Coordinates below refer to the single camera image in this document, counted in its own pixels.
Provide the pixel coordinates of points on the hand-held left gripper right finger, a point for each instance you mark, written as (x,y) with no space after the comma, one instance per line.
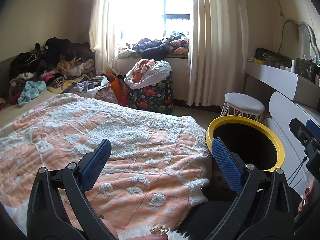
(227,165)

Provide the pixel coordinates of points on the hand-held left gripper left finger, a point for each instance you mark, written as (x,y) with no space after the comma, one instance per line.
(96,165)

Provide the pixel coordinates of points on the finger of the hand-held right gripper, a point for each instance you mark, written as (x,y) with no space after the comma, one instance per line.
(314,128)
(300,128)

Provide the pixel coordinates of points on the yellow-rimmed black trash bin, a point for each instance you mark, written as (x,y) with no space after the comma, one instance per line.
(211,130)

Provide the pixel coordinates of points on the person's right hand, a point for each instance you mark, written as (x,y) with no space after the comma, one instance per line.
(306,201)

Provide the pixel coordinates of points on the person's left hand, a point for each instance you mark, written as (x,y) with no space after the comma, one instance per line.
(112,230)

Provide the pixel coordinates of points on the white rounded cabinet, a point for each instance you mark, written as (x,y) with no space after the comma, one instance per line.
(282,112)

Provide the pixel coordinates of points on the peach and white blanket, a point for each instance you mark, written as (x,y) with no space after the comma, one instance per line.
(75,135)

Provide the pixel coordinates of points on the white dressing table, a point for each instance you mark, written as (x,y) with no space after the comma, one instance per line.
(275,76)

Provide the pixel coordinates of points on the clear cosmetics organizer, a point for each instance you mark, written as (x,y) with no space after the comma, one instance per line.
(306,68)

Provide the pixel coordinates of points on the white bottle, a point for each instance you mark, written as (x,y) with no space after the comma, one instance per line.
(293,66)

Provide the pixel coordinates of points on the pink floral bag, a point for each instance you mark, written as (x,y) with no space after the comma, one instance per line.
(106,95)

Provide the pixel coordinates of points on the lilac cloth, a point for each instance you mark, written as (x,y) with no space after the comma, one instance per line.
(80,87)

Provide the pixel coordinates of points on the yellow box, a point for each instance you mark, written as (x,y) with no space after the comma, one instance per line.
(257,61)

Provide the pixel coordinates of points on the white grey tote bag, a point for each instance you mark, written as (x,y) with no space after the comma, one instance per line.
(100,83)

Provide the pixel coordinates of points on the orange bag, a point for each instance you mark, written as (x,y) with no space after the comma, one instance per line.
(116,85)

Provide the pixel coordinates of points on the black bag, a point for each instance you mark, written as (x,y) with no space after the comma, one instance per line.
(262,53)

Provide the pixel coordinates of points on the beige bed sheet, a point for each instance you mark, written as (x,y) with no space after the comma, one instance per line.
(32,107)

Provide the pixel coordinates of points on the dinosaur print fabric basket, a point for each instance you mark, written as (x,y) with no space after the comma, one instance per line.
(150,97)

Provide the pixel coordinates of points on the curved vanity mirror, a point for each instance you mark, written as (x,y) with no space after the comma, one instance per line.
(305,40)

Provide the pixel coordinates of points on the light blue cloth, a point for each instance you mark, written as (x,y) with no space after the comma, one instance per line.
(31,90)

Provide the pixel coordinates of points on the peach cloth bundle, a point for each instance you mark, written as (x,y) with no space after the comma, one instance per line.
(140,75)

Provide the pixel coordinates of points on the white plastic bag of clothes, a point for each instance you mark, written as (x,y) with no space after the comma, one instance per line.
(160,70)

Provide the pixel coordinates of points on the wide cream curtain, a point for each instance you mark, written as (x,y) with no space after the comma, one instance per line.
(215,42)

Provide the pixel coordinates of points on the large pile of clothes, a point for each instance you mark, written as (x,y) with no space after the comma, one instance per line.
(55,50)

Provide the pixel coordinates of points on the grey bed headboard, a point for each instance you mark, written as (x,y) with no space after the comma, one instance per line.
(5,75)

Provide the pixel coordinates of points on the heap of jackets and quilts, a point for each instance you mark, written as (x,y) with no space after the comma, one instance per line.
(150,47)

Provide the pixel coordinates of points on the narrow cream curtain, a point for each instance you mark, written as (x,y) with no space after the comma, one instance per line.
(105,30)

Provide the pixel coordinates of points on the dark-framed window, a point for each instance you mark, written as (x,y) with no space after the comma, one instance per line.
(176,16)

